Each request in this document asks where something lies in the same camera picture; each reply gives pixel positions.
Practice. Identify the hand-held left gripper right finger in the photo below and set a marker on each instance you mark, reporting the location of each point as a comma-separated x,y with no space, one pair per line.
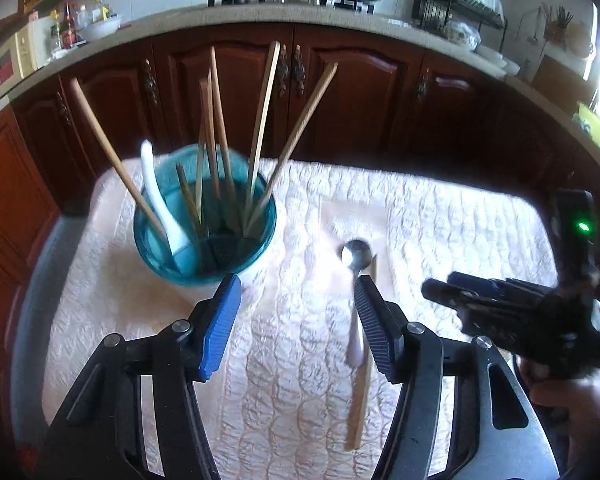
375,325

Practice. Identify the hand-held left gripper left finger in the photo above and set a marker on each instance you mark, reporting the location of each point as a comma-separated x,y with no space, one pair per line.
220,325

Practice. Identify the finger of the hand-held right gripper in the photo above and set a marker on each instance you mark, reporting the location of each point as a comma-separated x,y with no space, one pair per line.
480,284
445,292

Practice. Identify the floral white cup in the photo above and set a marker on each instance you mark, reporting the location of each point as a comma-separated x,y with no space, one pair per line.
200,265

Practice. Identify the metal spoon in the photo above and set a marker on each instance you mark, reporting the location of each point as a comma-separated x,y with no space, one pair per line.
356,254

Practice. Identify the wooden chopstick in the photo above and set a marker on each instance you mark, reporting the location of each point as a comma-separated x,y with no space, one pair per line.
360,410
265,110
187,195
300,125
209,130
115,160
221,120
199,175

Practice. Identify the white ceramic spoon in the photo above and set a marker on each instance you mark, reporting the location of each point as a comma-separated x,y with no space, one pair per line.
152,180

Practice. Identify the person's right hand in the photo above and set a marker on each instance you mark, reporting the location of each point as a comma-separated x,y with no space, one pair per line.
580,395

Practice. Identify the quilted satin tablecloth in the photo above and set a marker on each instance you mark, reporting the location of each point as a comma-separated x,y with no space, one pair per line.
290,360

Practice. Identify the dark wooden kitchen cabinet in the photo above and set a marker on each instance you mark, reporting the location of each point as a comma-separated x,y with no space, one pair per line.
360,95

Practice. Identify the wooden cutting board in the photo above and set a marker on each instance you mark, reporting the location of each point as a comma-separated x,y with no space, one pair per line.
562,80

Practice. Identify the floral bowl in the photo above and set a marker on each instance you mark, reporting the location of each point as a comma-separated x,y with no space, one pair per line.
460,35

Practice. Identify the utensil holder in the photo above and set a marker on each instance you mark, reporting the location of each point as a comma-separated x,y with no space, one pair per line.
560,25

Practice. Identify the black dish rack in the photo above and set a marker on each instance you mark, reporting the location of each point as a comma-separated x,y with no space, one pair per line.
430,10

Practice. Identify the grey stone countertop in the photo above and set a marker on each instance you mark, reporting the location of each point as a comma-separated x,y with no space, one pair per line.
180,22

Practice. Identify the white bowl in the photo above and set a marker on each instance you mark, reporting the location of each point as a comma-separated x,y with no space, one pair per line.
100,27

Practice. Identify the gas stove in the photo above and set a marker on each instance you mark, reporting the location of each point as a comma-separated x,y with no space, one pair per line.
290,1

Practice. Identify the yellow box appliance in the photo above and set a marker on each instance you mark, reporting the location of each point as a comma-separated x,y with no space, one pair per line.
12,62

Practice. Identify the yellow oil bottle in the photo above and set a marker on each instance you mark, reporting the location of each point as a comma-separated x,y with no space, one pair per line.
99,6

